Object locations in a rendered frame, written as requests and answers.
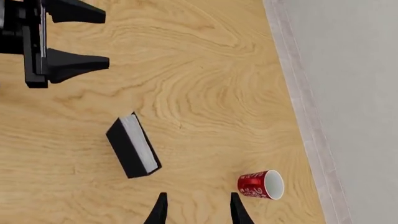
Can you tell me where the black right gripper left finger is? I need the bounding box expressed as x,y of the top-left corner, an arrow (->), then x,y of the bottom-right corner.
142,192 -> 168,224

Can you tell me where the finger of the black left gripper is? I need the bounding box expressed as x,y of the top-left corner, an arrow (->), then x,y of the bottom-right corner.
45,0 -> 106,24
45,47 -> 111,85

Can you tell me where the black book with white pages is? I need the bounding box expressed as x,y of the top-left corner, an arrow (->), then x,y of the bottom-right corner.
105,111 -> 163,180

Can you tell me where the red mug with white pattern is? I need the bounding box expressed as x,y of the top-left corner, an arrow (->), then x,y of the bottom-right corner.
237,169 -> 285,202

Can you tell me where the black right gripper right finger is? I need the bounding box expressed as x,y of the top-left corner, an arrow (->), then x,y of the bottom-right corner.
230,192 -> 256,224

